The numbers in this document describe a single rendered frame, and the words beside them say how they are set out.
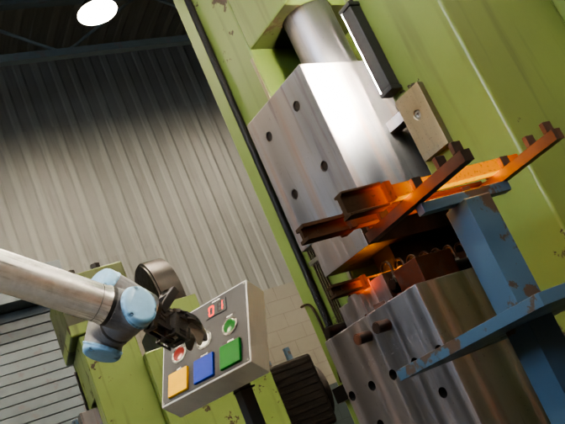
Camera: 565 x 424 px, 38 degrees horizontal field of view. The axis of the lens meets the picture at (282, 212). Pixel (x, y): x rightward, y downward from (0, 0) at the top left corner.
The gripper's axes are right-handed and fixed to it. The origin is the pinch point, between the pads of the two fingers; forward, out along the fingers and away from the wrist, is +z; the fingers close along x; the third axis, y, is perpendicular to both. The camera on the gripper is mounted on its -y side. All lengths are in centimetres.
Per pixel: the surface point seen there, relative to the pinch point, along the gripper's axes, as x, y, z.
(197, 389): -13.0, 6.3, 11.2
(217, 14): 29, -96, -23
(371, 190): 80, 31, -45
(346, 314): 37.2, 5.3, 13.5
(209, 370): -7.2, 3.1, 10.3
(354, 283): 45.9, 5.2, 4.7
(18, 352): -593, -420, 322
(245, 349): 5.5, 1.9, 11.0
